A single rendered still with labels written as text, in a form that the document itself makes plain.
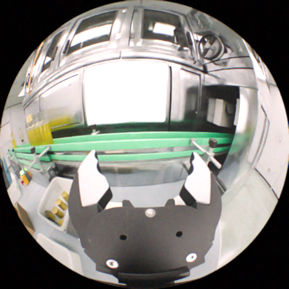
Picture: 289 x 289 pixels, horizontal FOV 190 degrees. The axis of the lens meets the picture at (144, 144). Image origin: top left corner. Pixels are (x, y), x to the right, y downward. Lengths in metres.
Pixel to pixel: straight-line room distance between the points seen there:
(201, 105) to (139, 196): 0.59
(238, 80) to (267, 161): 2.87
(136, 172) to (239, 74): 0.62
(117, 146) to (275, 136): 3.25
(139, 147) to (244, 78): 0.54
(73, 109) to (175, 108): 0.55
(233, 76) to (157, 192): 0.63
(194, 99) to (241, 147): 0.38
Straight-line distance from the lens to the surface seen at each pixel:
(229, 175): 0.51
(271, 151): 3.19
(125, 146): 0.32
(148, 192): 0.41
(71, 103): 0.57
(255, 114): 0.44
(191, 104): 0.59
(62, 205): 0.43
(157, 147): 0.33
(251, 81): 0.48
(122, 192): 0.42
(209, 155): 0.29
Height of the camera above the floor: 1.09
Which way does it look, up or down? 26 degrees down
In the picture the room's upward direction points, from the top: 1 degrees clockwise
